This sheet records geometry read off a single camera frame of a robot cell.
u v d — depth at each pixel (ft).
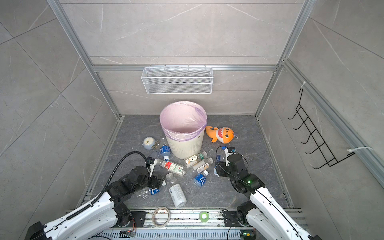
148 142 3.23
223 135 3.22
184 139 2.48
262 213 1.64
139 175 1.97
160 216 2.49
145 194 2.54
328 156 2.01
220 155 2.49
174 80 3.30
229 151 2.28
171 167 2.81
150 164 2.28
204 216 2.46
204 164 2.88
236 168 1.88
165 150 3.04
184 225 2.40
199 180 2.66
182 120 3.20
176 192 2.50
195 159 2.95
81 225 1.55
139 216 2.45
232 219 2.41
